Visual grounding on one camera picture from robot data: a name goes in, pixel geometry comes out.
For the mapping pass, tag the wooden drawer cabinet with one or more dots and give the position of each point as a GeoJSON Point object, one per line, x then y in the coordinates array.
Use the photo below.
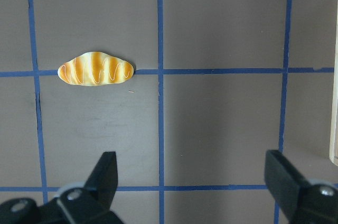
{"type": "Point", "coordinates": [333, 132]}

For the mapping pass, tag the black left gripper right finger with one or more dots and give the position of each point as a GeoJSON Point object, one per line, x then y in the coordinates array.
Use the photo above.
{"type": "Point", "coordinates": [300, 199]}

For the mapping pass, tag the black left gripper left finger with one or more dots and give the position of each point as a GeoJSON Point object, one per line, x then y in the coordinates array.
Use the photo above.
{"type": "Point", "coordinates": [86, 204]}

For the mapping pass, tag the toy croissant bread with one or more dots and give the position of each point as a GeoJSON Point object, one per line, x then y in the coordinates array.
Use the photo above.
{"type": "Point", "coordinates": [95, 69]}

